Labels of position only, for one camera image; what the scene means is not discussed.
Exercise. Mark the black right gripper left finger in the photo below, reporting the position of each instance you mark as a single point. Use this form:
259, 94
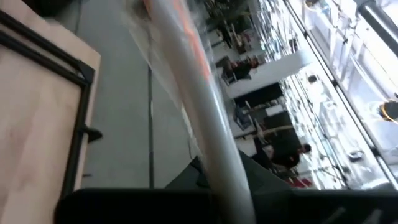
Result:
140, 205

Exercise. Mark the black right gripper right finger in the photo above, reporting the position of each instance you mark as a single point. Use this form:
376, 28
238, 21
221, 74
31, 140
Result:
311, 207

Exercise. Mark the orange toothbrush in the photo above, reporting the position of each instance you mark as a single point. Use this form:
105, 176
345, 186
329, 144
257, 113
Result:
202, 109

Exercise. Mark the person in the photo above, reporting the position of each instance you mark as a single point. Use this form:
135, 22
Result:
286, 155
245, 68

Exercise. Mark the black aluminium table frame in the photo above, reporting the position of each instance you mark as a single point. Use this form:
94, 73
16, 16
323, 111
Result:
74, 149

